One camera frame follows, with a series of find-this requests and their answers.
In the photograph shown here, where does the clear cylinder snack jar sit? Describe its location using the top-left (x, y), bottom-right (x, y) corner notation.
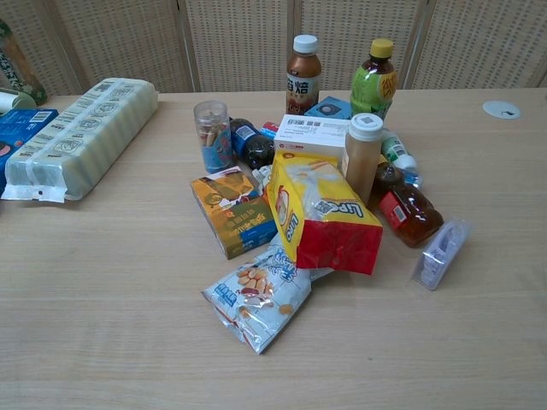
top-left (192, 100), bottom-right (236, 174)

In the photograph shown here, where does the white blue peanut snack bag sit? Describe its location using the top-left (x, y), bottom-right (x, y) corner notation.
top-left (201, 242), bottom-right (335, 356)

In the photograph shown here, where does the beige folding screen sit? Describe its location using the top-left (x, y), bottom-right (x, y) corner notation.
top-left (0, 0), bottom-right (547, 96)

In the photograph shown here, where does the dark cola bottle blue label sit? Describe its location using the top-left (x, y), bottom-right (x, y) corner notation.
top-left (229, 118), bottom-right (277, 170)

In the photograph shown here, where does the tan juice bottle white cap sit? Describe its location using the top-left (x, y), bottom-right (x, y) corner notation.
top-left (340, 113), bottom-right (383, 207)

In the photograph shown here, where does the orange white snack pouch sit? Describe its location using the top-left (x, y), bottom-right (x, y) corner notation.
top-left (250, 163), bottom-right (275, 202)

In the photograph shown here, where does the white round table grommet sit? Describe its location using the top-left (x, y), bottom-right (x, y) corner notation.
top-left (482, 100), bottom-right (523, 121)

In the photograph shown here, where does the brown coffee bottle white cap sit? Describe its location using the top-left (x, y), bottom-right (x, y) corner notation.
top-left (285, 34), bottom-right (322, 117)

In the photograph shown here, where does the green patterned tall bottle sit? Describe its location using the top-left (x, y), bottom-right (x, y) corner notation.
top-left (0, 19), bottom-right (49, 107)

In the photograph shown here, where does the white cardboard box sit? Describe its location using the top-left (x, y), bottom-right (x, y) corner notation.
top-left (273, 114), bottom-right (354, 161)

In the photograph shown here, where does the amber tea bottle red label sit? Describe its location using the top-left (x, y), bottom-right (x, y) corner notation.
top-left (369, 161), bottom-right (445, 249)

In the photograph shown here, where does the light blue box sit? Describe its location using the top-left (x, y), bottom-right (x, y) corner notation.
top-left (303, 96), bottom-right (354, 121)

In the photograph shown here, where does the dark blue box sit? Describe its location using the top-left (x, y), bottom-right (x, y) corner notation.
top-left (0, 108), bottom-right (60, 190)

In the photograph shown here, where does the white green roll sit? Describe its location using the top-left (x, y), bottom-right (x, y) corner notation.
top-left (0, 87), bottom-right (38, 117)

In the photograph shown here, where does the yellow green blue carton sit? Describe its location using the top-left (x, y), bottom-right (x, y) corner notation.
top-left (190, 165), bottom-right (279, 261)

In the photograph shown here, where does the long pale yellow wrapped pack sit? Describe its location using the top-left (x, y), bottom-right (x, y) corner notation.
top-left (0, 77), bottom-right (160, 203)

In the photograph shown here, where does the yellow red Lipo snack bag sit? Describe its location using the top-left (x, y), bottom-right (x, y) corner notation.
top-left (265, 149), bottom-right (385, 277)

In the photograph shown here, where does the clear plastic blister pack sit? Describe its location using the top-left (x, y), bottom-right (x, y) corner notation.
top-left (410, 216), bottom-right (473, 292)

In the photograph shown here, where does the green tea bottle yellow cap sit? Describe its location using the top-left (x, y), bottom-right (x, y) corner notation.
top-left (350, 38), bottom-right (398, 123)

